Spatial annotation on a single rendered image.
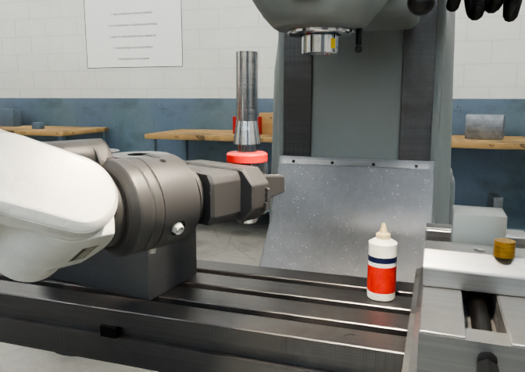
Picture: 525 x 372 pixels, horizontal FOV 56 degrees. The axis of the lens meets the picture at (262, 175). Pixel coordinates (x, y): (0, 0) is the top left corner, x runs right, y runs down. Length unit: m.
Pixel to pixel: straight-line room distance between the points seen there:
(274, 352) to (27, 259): 0.34
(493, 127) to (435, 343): 3.89
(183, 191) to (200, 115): 4.90
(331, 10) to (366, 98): 0.46
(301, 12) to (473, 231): 0.33
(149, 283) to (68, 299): 0.12
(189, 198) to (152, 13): 5.24
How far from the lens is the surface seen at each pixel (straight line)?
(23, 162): 0.39
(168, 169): 0.46
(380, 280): 0.73
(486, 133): 4.36
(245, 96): 0.55
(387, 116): 1.04
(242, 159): 0.55
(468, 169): 4.91
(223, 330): 0.66
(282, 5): 0.61
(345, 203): 1.02
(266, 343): 0.65
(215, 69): 5.29
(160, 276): 0.75
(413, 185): 1.02
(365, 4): 0.62
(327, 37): 0.66
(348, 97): 1.04
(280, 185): 0.57
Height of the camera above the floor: 1.23
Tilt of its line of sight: 9 degrees down
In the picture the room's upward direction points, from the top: straight up
